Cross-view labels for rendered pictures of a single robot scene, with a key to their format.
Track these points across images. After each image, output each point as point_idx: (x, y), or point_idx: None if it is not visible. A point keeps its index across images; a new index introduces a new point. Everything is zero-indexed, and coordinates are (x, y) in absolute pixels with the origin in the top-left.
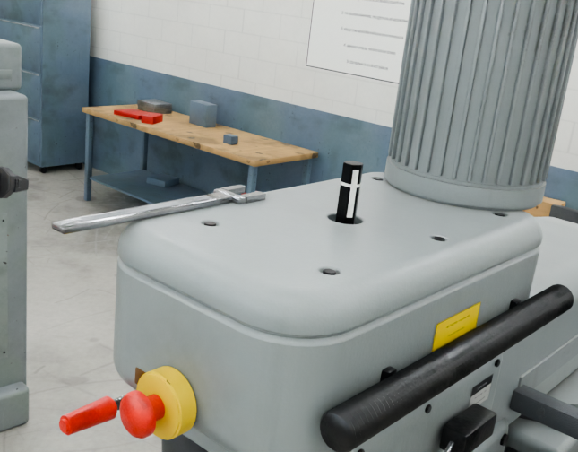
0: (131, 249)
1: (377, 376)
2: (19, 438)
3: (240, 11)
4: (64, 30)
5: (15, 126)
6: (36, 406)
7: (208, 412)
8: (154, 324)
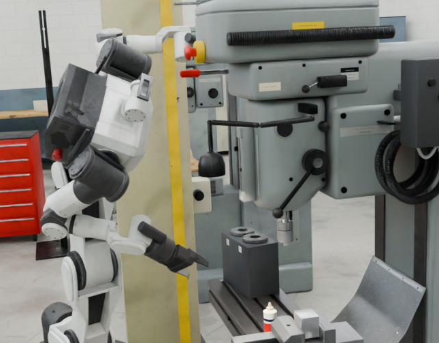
0: (195, 9)
1: None
2: (304, 297)
3: None
4: None
5: None
6: (320, 284)
7: (206, 49)
8: (199, 30)
